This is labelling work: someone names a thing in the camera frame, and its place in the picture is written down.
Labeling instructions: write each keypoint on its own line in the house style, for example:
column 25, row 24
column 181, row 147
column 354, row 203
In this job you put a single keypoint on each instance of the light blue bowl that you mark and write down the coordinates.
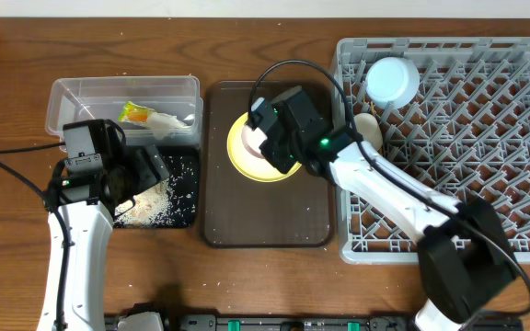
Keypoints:
column 392, row 81

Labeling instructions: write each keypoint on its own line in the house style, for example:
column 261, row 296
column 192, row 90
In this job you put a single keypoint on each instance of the spilled rice pile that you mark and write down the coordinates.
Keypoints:
column 154, row 207

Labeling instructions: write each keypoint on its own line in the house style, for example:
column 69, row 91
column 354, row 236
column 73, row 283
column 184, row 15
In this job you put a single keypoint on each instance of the pink bowl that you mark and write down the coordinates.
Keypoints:
column 252, row 140

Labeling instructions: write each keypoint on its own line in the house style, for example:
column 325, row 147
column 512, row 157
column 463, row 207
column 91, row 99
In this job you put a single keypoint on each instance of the clear plastic bin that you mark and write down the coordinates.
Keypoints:
column 103, row 98

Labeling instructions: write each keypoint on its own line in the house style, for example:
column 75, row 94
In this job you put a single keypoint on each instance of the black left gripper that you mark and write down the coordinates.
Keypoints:
column 150, row 165

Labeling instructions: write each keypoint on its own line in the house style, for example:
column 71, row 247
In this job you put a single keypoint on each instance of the cream cup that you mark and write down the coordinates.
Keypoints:
column 368, row 126

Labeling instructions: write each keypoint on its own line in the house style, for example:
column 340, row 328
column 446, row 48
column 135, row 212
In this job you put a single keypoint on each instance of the yellow plate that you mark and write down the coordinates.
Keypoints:
column 247, row 164

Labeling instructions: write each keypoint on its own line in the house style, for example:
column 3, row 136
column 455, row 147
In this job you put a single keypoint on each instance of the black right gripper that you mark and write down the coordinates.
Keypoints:
column 270, row 151

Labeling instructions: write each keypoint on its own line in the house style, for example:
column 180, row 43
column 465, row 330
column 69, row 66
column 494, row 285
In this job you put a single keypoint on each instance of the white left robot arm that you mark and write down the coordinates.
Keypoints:
column 80, row 236

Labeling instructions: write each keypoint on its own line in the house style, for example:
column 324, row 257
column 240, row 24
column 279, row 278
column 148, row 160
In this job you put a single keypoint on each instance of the plastic wrapper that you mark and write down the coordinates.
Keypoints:
column 152, row 119

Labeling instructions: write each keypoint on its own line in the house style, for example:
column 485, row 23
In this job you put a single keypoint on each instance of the black tray bin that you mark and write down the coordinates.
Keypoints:
column 184, row 184

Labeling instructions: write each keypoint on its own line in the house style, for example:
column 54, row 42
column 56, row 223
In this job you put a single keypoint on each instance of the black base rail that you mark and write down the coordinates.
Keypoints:
column 207, row 322

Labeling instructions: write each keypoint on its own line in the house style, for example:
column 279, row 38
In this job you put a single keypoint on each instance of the brown serving tray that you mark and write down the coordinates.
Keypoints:
column 242, row 213

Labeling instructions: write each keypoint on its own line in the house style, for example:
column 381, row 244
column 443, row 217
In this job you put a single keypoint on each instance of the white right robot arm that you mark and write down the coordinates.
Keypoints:
column 464, row 256

